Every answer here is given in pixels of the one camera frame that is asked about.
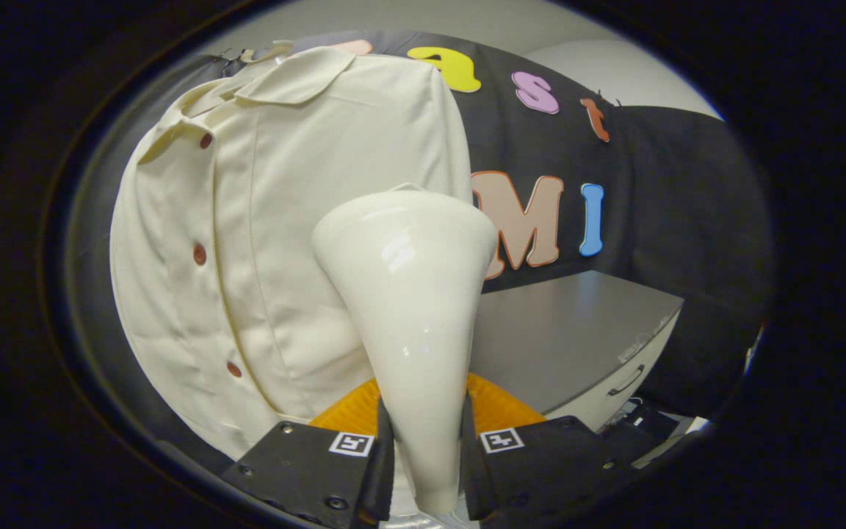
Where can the white garment steamer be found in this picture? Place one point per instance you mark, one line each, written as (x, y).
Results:
(408, 294)

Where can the black backdrop cloth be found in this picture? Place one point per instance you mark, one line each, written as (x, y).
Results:
(673, 191)

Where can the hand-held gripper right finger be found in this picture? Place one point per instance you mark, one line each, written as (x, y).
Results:
(471, 470)

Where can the cream clothes hanger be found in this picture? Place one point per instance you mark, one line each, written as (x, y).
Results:
(269, 53)

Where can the grey cabinet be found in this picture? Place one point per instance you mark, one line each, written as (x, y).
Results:
(570, 330)

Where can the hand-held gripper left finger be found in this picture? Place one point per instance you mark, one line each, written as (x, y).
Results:
(385, 470)

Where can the cream button shirt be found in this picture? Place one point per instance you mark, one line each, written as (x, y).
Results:
(276, 220)

